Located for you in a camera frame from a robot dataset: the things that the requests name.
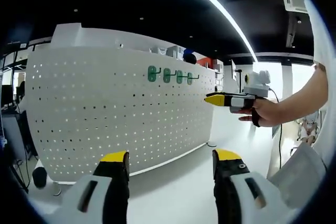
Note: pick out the long ceiling light strip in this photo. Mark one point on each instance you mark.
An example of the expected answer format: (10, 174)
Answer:
(225, 16)

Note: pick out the white mesh office chair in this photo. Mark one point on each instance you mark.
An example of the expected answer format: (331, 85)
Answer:
(296, 171)

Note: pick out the metal shelf rack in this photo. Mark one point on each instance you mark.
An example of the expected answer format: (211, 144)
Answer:
(218, 74)

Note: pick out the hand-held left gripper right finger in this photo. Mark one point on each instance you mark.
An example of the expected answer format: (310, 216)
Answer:
(249, 200)

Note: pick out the person's right hand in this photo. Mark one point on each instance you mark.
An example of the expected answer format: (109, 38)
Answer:
(270, 113)

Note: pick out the white perforated mounting plate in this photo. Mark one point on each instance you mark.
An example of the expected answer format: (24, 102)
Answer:
(105, 116)

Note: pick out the red storage box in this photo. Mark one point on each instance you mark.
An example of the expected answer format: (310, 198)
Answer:
(203, 62)

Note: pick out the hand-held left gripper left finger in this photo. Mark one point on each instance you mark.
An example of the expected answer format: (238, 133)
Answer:
(78, 197)

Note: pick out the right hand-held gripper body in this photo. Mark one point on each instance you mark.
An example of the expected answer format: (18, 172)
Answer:
(258, 85)

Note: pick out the black tripod stand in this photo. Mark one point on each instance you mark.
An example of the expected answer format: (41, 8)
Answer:
(237, 77)

